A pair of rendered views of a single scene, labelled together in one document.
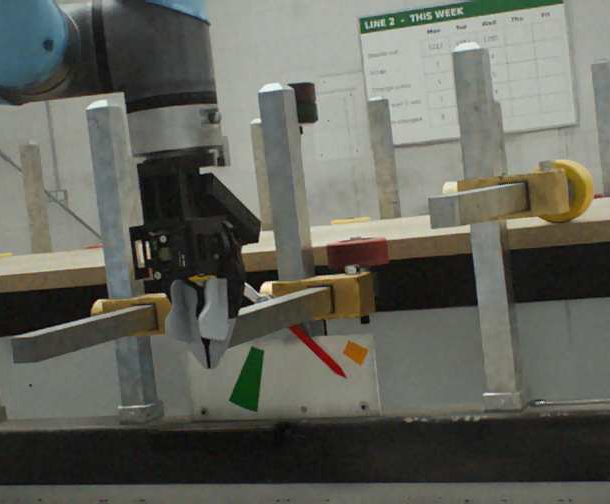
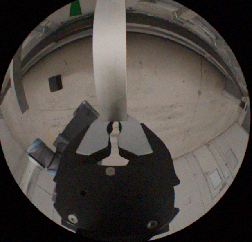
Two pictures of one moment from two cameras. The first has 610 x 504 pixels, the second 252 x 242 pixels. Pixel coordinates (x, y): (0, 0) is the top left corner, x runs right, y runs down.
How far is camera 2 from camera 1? 131 cm
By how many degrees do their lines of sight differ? 117
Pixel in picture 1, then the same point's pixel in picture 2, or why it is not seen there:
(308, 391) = not seen: hidden behind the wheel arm
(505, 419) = (179, 26)
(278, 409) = (91, 11)
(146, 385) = (38, 29)
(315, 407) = not seen: hidden behind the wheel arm
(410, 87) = not seen: outside the picture
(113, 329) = (18, 52)
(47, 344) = (22, 102)
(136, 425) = (44, 37)
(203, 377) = (55, 17)
